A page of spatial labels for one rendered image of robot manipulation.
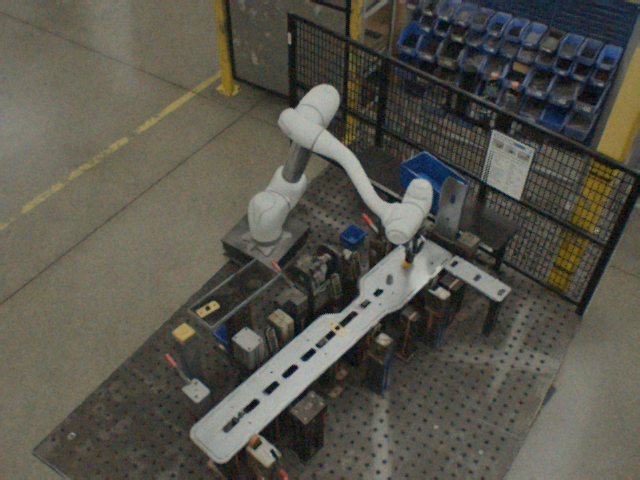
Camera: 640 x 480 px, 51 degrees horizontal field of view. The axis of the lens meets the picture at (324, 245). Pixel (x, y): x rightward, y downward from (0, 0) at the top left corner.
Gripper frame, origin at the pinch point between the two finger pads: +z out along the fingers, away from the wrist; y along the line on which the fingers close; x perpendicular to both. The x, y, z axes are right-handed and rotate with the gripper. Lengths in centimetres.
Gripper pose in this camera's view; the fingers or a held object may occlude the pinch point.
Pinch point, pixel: (409, 255)
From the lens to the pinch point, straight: 293.9
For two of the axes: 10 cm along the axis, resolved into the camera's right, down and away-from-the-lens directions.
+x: 6.7, -5.3, 5.2
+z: -0.1, 6.9, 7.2
